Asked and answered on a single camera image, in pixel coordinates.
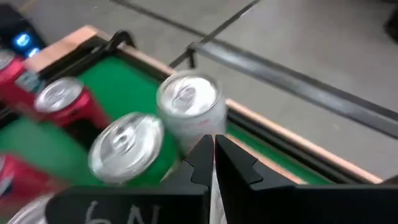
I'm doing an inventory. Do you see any green table mat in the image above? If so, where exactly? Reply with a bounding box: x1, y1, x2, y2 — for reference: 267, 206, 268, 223
0, 55, 333, 187

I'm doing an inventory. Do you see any white and red soda can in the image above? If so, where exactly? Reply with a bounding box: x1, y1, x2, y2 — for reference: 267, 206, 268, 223
155, 70, 229, 156

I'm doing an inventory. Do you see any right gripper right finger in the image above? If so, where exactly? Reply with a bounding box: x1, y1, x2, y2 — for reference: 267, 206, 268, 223
214, 134, 398, 224

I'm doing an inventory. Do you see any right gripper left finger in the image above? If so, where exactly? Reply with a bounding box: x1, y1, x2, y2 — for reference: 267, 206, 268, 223
45, 134, 215, 224

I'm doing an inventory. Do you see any green lemon-lime soda can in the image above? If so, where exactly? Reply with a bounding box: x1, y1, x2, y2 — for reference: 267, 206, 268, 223
88, 112, 181, 187

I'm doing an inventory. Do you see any black box with blue light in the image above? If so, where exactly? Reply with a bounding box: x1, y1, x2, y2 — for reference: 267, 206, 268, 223
0, 2, 47, 60

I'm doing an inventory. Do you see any dark red black soda can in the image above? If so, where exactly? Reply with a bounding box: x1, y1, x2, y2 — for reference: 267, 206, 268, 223
33, 76, 111, 130

